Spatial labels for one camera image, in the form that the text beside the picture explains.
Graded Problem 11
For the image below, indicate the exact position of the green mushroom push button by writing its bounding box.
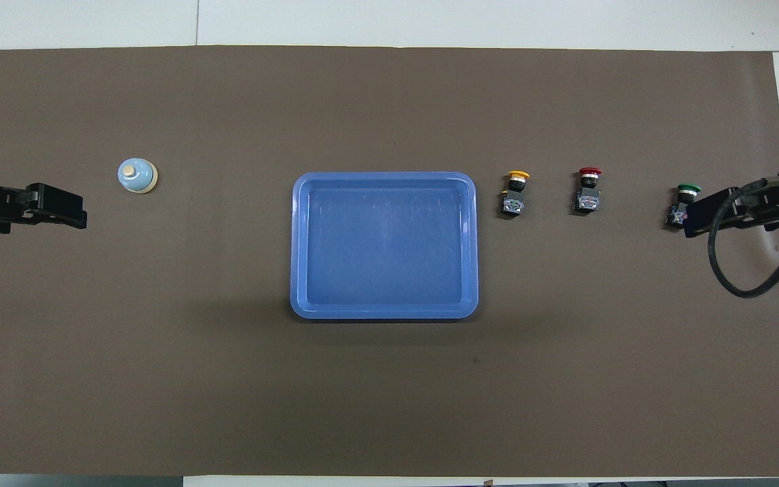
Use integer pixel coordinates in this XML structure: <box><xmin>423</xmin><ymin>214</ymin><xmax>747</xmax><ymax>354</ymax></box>
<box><xmin>665</xmin><ymin>183</ymin><xmax>702</xmax><ymax>231</ymax></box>

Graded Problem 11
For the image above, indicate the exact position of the red mushroom push button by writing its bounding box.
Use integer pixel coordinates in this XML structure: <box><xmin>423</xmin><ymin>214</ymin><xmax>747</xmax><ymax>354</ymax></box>
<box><xmin>573</xmin><ymin>166</ymin><xmax>603</xmax><ymax>216</ymax></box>

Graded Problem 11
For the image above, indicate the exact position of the yellow mushroom push button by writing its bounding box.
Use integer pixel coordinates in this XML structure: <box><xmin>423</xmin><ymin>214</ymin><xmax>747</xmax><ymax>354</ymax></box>
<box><xmin>500</xmin><ymin>170</ymin><xmax>531</xmax><ymax>218</ymax></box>

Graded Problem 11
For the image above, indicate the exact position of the light blue desk bell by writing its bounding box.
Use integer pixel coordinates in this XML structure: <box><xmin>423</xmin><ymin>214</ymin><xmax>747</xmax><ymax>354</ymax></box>
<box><xmin>118</xmin><ymin>158</ymin><xmax>159</xmax><ymax>195</ymax></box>

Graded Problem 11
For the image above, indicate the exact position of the blue plastic tray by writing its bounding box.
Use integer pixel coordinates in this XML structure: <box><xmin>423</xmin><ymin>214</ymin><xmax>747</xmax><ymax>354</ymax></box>
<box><xmin>290</xmin><ymin>172</ymin><xmax>479</xmax><ymax>320</ymax></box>

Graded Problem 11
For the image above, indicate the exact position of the brown table mat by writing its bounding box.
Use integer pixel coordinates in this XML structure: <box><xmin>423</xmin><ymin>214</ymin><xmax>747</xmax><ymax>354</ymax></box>
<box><xmin>0</xmin><ymin>45</ymin><xmax>779</xmax><ymax>478</ymax></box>

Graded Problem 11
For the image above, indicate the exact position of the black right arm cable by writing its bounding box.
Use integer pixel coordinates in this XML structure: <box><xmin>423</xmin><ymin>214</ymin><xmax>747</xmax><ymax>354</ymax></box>
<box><xmin>707</xmin><ymin>173</ymin><xmax>779</xmax><ymax>299</ymax></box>

